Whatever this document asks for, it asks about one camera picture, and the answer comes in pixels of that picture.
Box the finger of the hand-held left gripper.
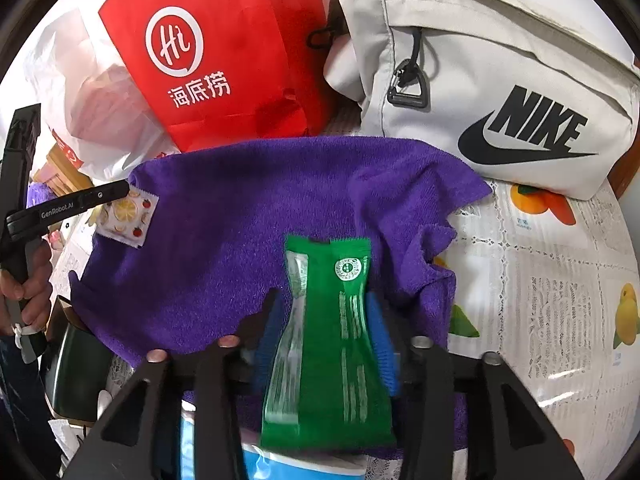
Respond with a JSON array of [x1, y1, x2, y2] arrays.
[[0, 104, 42, 221], [6, 181, 132, 242]]

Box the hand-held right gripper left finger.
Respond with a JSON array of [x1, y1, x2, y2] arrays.
[[65, 288, 284, 480]]

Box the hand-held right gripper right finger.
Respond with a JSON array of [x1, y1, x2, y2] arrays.
[[366, 292, 586, 480]]

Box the green packet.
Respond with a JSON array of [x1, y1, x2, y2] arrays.
[[260, 234, 398, 453]]

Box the fruit print packet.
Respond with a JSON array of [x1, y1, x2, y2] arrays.
[[95, 186, 160, 248]]

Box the person's left hand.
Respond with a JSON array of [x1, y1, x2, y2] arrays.
[[0, 246, 54, 335]]

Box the purple plush toy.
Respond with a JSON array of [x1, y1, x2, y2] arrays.
[[27, 182, 52, 208]]

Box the wooden bed headboard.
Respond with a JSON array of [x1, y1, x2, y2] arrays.
[[32, 144, 96, 197]]

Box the white plastic bag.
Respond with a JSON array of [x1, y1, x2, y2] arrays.
[[24, 7, 182, 183]]

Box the purple towel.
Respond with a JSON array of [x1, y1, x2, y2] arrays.
[[69, 136, 493, 461]]

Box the dark green box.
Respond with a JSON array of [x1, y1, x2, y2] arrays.
[[42, 297, 118, 423]]

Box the blue tissue pack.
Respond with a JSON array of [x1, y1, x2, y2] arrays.
[[179, 405, 368, 480]]

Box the red paper bag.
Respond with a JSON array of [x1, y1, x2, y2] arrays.
[[98, 0, 337, 155]]

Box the grey sling bag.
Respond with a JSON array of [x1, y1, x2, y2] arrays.
[[322, 0, 640, 202]]

